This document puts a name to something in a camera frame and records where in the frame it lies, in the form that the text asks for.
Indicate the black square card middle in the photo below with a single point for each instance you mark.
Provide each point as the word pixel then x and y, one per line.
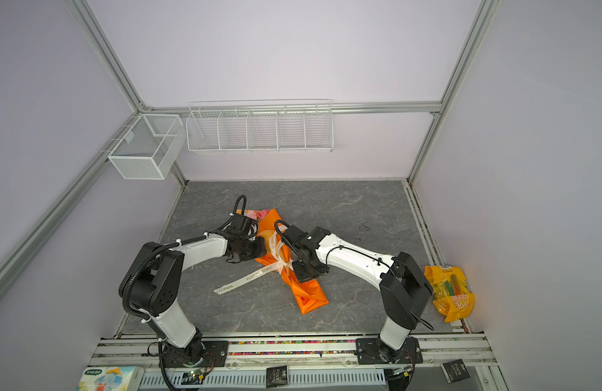
pixel 277 377

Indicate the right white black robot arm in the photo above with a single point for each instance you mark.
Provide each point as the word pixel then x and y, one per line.
pixel 405 290

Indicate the long white wire rack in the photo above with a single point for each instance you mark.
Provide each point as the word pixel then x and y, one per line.
pixel 260 126

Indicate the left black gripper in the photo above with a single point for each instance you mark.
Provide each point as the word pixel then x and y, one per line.
pixel 260 250

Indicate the red pink fake rose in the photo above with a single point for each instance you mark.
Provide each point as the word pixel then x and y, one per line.
pixel 257 215

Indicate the yellow snack bag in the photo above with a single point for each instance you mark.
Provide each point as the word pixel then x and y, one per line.
pixel 451 295

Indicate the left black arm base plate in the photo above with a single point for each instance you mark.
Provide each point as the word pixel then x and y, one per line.
pixel 204 354

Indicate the white slotted cable duct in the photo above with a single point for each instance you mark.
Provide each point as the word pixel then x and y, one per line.
pixel 295 379

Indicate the tissue pack with elephant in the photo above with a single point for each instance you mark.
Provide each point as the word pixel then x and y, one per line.
pixel 111 378

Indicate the small white wire basket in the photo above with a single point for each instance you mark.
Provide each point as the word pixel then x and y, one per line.
pixel 150 147

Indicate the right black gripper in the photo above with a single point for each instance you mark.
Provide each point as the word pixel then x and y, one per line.
pixel 303 276

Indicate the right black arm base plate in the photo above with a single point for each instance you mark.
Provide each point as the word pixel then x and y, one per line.
pixel 374 351

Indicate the black square card right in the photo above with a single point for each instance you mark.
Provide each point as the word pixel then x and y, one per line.
pixel 455 371

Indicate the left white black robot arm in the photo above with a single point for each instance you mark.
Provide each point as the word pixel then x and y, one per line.
pixel 149 290

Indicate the orange wrapping paper sheet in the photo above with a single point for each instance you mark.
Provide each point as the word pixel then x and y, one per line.
pixel 309 296

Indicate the white ribbon strip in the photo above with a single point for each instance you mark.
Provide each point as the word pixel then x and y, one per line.
pixel 274 249

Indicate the black square card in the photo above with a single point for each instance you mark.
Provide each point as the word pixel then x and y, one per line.
pixel 455 371
pixel 277 377

